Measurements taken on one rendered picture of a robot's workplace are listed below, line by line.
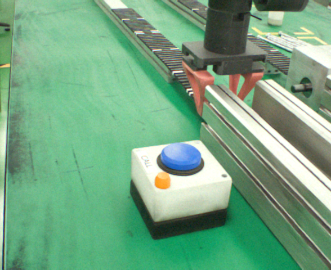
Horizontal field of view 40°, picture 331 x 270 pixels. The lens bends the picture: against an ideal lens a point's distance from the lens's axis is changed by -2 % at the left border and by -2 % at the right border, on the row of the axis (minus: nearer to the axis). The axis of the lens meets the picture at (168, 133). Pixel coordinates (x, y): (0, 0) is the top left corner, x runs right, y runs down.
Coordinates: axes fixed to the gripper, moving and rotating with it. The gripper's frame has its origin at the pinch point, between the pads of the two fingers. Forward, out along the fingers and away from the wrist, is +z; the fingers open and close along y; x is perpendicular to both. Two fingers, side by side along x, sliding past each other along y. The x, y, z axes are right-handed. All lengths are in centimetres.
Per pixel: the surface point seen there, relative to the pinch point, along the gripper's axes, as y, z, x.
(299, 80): 13.9, -2.9, 0.4
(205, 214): -11.6, -0.1, -21.3
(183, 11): 17, 1, 54
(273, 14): 37, 0, 43
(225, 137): -5.1, -2.6, -12.0
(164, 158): -15.0, -5.1, -17.9
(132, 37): -2.0, 1.1, 36.0
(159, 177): -16.5, -5.1, -20.7
